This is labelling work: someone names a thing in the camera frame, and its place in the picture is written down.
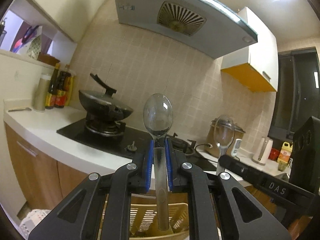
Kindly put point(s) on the yellow oil bottle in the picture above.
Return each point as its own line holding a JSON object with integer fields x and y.
{"x": 71, "y": 87}

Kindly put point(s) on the black wok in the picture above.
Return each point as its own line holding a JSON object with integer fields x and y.
{"x": 100, "y": 105}

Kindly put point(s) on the metal spoon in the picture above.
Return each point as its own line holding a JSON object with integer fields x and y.
{"x": 158, "y": 115}

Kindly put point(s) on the yellow plastic utensil basket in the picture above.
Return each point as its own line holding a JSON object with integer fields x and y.
{"x": 142, "y": 215}

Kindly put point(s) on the yellow detergent bottle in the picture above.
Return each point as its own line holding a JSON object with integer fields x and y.
{"x": 285, "y": 155}

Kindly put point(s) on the black gas stove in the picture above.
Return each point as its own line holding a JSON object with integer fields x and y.
{"x": 82, "y": 132}

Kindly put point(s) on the utensil on counter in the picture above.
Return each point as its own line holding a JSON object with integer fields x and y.
{"x": 20, "y": 109}

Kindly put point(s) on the black spatula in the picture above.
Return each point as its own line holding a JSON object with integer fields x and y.
{"x": 102, "y": 82}

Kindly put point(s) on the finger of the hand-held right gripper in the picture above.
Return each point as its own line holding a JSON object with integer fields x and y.
{"x": 240, "y": 168}

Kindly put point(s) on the red container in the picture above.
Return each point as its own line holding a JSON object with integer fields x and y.
{"x": 275, "y": 154}

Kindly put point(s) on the grey range hood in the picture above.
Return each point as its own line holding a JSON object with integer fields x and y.
{"x": 187, "y": 20}

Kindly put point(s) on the clear plastic spoon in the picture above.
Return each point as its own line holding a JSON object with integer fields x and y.
{"x": 224, "y": 130}

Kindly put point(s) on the dark window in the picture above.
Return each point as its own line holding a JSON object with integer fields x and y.
{"x": 295, "y": 92}

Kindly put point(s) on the slim dark sauce bottle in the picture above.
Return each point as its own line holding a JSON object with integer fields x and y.
{"x": 52, "y": 90}

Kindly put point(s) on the brown rice cooker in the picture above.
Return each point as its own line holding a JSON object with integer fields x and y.
{"x": 212, "y": 142}

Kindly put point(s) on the wooden kitchen base cabinet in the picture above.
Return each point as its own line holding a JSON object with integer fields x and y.
{"x": 37, "y": 170}

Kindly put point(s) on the white and yellow wall cabinet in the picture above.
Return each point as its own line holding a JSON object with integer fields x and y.
{"x": 255, "y": 55}

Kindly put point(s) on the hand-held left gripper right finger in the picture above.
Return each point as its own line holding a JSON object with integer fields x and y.
{"x": 169, "y": 165}

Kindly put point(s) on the purple bag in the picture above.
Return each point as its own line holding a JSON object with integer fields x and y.
{"x": 27, "y": 37}

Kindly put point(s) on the white electric kettle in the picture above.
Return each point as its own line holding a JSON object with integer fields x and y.
{"x": 262, "y": 151}

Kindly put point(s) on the patterned box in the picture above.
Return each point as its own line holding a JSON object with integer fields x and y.
{"x": 33, "y": 47}

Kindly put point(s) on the beige tall canister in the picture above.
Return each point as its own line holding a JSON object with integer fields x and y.
{"x": 41, "y": 92}

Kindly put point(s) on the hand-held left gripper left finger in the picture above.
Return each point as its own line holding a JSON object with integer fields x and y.
{"x": 149, "y": 165}

